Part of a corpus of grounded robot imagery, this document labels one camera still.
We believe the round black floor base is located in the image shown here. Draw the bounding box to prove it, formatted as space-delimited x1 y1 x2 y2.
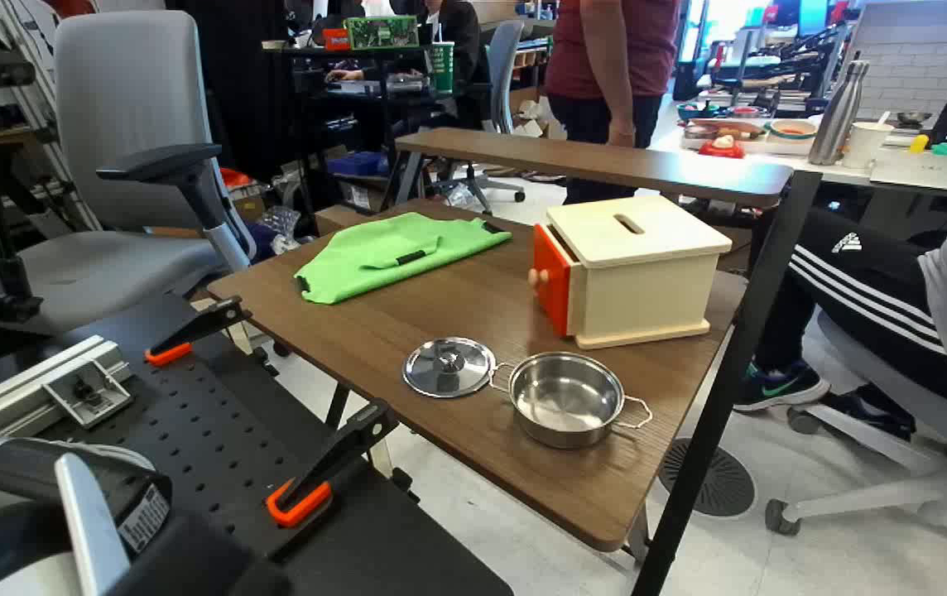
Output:
656 442 759 522

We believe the green cloth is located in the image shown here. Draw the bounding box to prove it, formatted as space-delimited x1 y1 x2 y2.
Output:
293 210 517 307

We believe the white office chair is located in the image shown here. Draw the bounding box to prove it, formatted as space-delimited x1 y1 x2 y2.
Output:
765 311 947 590

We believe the black clamp with orange handle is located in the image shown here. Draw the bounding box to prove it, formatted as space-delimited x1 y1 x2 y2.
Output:
142 296 249 371
262 403 401 535

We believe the green crate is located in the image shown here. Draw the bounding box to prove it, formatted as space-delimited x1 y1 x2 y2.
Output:
341 14 425 54

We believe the steel pot with handles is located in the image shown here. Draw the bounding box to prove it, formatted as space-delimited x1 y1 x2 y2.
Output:
494 352 656 454

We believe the red object on desk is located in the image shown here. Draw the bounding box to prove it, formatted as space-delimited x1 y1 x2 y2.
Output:
700 132 749 164

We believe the blue office chair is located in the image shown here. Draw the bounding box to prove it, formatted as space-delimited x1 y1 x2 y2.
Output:
482 18 532 139

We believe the black object at top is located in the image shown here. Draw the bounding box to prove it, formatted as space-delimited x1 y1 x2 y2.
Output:
54 291 517 596

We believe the black storage shelf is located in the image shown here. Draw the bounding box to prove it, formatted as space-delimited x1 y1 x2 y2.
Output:
259 9 468 217

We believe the wooden box with orange drawer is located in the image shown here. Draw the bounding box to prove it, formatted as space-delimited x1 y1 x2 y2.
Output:
526 191 740 354

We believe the grey office chair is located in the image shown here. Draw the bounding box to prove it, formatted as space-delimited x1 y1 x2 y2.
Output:
0 6 262 334

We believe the grey metal bracket plate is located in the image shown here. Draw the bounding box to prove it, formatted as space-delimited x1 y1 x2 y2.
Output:
41 357 136 431

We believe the person in maroon shirt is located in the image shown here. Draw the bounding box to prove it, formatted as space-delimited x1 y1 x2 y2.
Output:
540 0 685 153

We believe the steel pot lid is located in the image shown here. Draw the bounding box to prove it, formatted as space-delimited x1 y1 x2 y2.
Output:
401 334 499 403

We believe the steel water bottle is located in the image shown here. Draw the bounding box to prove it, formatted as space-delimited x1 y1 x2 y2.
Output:
804 57 870 170

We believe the person in black striped trousers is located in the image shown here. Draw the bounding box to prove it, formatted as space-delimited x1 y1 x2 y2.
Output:
733 185 947 423

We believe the aluminium extrusion rail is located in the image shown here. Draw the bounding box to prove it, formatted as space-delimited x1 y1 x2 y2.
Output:
0 333 122 439

